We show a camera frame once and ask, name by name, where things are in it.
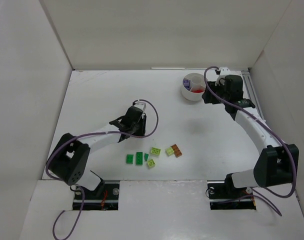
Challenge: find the large red lego brick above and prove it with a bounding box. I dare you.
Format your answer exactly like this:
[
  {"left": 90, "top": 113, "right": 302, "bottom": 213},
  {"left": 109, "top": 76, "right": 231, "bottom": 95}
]
[{"left": 191, "top": 87, "right": 206, "bottom": 94}]

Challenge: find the purple long lego brick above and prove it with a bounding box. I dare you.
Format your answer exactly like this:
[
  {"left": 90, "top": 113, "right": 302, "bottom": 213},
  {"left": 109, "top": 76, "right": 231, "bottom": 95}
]
[{"left": 182, "top": 78, "right": 191, "bottom": 91}]

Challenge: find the brown studded lego brick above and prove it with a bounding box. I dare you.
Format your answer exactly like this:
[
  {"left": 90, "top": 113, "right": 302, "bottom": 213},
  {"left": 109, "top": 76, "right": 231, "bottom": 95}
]
[{"left": 171, "top": 144, "right": 182, "bottom": 158}]

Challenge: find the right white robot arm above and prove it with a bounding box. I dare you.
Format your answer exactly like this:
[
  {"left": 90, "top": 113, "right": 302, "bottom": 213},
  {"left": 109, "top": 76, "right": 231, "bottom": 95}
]
[{"left": 202, "top": 74, "right": 299, "bottom": 199}]

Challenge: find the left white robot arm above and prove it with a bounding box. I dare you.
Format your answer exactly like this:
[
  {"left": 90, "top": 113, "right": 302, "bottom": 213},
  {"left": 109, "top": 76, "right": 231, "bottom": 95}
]
[{"left": 46, "top": 101, "right": 147, "bottom": 194}]

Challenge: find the green long lego brick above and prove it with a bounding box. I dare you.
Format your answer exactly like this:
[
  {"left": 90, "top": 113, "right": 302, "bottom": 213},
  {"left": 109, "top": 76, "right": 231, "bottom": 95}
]
[{"left": 135, "top": 152, "right": 144, "bottom": 166}]

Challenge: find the dark green curved lego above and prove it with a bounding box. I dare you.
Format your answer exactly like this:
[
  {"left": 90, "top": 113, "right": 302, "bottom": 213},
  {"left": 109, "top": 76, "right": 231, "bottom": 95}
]
[{"left": 144, "top": 153, "right": 149, "bottom": 161}]

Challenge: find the lime long lego brick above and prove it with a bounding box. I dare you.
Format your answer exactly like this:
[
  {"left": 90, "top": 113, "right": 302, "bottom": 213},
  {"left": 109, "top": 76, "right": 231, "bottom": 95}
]
[{"left": 150, "top": 147, "right": 161, "bottom": 156}]

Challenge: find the white round divided container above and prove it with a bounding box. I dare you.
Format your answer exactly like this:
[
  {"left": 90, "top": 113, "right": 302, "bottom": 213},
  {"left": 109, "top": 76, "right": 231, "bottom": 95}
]
[{"left": 180, "top": 73, "right": 206, "bottom": 102}]

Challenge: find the green rounded lego brick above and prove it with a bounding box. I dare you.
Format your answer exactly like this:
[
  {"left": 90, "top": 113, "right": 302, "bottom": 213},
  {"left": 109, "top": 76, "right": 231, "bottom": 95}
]
[{"left": 125, "top": 154, "right": 134, "bottom": 164}]

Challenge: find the lime square lego brick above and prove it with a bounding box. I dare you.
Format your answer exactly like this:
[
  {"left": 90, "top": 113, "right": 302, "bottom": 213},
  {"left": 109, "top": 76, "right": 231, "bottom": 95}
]
[{"left": 146, "top": 159, "right": 156, "bottom": 169}]

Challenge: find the lime small lego brick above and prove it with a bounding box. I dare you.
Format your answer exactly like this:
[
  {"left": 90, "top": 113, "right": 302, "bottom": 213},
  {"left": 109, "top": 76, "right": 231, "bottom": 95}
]
[{"left": 165, "top": 147, "right": 175, "bottom": 156}]

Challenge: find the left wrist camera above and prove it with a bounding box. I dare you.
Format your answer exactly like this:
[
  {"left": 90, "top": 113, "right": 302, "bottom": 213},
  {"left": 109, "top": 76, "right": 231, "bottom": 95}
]
[{"left": 132, "top": 100, "right": 147, "bottom": 112}]

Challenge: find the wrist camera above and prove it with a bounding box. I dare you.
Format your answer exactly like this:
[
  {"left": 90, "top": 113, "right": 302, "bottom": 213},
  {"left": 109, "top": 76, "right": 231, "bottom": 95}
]
[
  {"left": 215, "top": 67, "right": 232, "bottom": 84},
  {"left": 132, "top": 100, "right": 147, "bottom": 112}
]

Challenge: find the aluminium rail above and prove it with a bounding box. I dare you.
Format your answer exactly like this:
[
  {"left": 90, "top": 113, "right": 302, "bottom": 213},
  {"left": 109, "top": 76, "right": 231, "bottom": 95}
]
[{"left": 241, "top": 70, "right": 266, "bottom": 122}]

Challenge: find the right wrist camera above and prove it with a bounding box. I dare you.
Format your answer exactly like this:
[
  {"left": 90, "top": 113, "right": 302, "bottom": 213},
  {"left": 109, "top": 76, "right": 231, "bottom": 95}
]
[{"left": 215, "top": 67, "right": 232, "bottom": 84}]

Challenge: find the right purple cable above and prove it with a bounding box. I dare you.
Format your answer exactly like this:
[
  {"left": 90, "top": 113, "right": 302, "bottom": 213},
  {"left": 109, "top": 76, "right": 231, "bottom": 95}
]
[{"left": 203, "top": 66, "right": 299, "bottom": 217}]

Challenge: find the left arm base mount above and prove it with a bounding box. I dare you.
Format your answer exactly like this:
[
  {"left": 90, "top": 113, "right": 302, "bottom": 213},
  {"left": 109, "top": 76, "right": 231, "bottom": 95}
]
[{"left": 70, "top": 171, "right": 120, "bottom": 211}]

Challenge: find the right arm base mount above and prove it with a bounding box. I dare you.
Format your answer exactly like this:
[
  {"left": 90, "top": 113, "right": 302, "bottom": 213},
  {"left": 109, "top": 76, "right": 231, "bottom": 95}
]
[{"left": 205, "top": 180, "right": 257, "bottom": 210}]

